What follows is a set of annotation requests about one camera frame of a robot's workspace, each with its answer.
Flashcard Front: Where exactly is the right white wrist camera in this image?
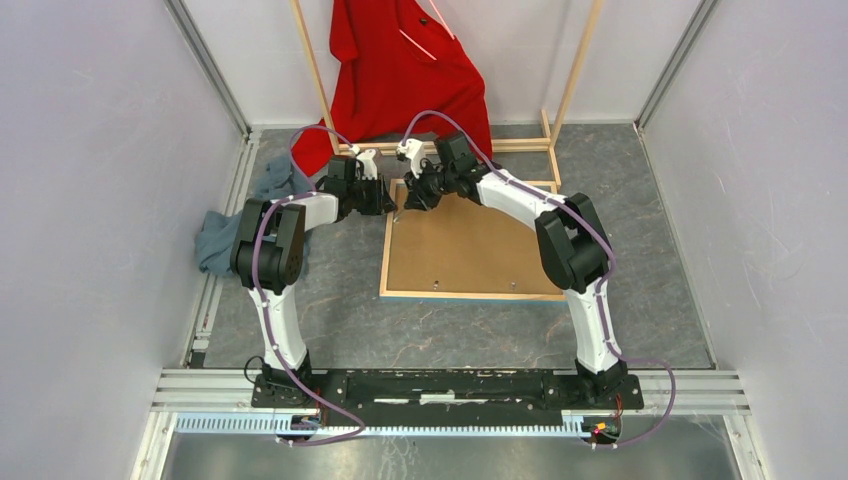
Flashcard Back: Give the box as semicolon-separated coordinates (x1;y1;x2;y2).
395;138;426;179

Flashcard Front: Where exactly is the wooden clothes rack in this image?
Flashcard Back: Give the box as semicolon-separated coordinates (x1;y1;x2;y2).
288;0;605;196

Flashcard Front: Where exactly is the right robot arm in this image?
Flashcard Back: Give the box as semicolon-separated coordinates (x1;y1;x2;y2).
396;132;628;408

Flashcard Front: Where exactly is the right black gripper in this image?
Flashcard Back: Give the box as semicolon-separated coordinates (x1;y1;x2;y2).
402;160;455;213

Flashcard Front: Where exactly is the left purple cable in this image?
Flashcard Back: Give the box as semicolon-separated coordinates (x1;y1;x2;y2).
251;125;367;448

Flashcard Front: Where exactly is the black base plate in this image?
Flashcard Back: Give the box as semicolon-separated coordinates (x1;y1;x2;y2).
251;368;645;427

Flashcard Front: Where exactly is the pink clothes hanger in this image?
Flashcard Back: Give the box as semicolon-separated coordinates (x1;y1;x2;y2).
395;1;458;61

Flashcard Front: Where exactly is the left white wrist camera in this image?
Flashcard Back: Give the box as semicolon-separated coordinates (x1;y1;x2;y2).
351;145;382;181

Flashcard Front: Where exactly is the white cable duct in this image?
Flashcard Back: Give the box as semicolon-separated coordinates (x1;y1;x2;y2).
174;413;594;440

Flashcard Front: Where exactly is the red shirt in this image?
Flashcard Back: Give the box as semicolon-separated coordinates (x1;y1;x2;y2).
329;0;493;155

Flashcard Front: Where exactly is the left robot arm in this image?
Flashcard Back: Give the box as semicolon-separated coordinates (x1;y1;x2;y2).
231;149;396;408

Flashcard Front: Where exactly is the grey-blue cloth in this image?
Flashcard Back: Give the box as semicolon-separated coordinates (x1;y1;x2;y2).
194;153;311;277

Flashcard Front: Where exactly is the blue picture frame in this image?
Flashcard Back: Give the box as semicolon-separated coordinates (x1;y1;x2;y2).
379;179;564;302

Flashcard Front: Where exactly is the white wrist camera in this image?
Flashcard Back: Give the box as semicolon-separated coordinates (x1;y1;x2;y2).
351;145;382;181
395;138;426;179

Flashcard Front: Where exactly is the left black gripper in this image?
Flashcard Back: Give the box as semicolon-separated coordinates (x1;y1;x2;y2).
348;175;399;217

